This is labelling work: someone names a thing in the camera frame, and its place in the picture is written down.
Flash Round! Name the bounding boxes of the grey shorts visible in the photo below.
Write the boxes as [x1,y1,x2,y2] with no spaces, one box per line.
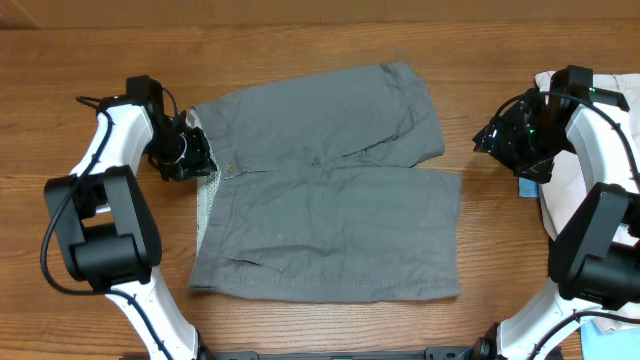
[189,62,462,303]

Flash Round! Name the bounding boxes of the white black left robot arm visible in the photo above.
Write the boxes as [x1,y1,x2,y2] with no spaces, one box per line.
[40,75,217,359]

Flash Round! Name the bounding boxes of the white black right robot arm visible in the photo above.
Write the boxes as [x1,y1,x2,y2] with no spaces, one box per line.
[459,65,639,359]

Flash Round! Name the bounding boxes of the light blue garment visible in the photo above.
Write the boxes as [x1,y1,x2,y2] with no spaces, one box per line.
[518,178,539,199]

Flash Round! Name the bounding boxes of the beige shorts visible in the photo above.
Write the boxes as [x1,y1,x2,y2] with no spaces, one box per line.
[534,71,639,334]

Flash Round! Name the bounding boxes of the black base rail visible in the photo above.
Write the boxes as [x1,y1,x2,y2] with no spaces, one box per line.
[207,347,471,360]

